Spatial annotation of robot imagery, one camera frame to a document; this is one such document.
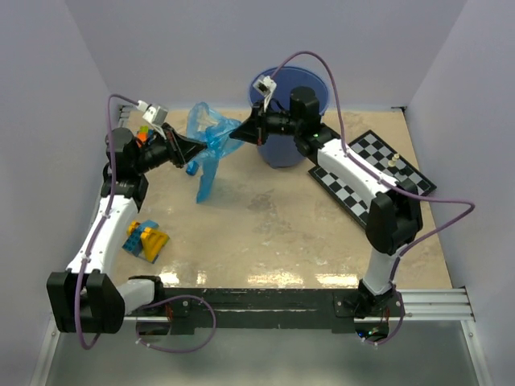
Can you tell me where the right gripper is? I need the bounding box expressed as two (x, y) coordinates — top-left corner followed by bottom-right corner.
(231, 99), (303, 146)

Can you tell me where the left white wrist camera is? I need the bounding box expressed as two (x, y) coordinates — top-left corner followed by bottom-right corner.
(136, 100), (168, 138)

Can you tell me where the purple cable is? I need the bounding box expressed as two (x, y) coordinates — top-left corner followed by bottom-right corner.
(269, 51), (476, 347)
(76, 93), (217, 354)

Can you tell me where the white chess piece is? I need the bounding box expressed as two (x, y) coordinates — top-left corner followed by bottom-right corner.
(388, 153), (400, 168)

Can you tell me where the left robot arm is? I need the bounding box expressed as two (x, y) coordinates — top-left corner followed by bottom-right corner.
(47, 124), (207, 334)

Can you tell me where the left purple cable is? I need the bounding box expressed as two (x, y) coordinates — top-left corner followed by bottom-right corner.
(76, 93), (217, 354)

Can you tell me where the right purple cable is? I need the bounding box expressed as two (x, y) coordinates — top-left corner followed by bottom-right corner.
(269, 51), (476, 347)

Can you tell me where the blue trash bag roll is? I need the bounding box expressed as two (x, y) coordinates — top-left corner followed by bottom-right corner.
(186, 161), (200, 176)

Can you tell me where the blue plastic trash bin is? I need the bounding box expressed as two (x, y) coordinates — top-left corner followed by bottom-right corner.
(257, 65), (330, 169)

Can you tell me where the yellow blue toy block pile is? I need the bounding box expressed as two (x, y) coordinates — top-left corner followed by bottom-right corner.
(122, 220), (170, 264)

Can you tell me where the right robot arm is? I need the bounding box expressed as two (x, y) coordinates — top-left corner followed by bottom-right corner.
(229, 86), (423, 318)

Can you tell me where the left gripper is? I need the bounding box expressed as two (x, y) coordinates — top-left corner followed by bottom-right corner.
(133, 123), (207, 174)

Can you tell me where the orange blue toy car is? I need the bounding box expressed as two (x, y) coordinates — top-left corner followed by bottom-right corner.
(136, 125), (154, 147)

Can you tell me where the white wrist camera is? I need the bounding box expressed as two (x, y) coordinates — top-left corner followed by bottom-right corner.
(136, 100), (168, 138)
(253, 76), (277, 112)

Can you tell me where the black white chessboard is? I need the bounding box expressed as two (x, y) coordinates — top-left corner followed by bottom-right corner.
(308, 129), (438, 232)

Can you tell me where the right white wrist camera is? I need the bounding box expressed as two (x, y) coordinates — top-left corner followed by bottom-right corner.
(253, 76), (277, 112)

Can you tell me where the aluminium frame rail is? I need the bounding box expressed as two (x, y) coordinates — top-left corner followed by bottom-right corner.
(50, 285), (476, 322)

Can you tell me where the single blue trash bag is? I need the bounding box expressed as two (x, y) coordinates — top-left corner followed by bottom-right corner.
(187, 102), (243, 203)

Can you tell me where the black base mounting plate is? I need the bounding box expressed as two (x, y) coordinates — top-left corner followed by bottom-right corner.
(130, 288), (405, 335)

